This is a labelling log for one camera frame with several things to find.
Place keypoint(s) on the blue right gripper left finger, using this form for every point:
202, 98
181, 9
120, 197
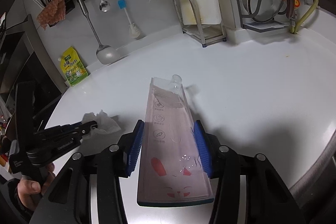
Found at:
130, 144

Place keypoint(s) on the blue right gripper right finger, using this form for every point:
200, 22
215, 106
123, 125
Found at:
208, 148

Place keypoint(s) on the white tissue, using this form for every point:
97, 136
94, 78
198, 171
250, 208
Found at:
105, 124

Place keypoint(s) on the pink plastic package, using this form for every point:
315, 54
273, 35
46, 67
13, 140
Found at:
170, 168

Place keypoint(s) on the person left hand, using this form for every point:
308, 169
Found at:
27, 189

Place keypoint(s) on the yellow green seasoning pouch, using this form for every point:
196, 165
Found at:
72, 67

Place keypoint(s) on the blue white bottle brush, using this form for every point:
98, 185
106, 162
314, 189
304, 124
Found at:
134, 31

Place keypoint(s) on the steel cutting board rack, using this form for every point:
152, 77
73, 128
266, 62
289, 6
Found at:
206, 34

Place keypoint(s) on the orange dish cloth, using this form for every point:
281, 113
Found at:
53, 13

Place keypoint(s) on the small steel spoon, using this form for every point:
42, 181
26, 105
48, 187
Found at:
104, 6

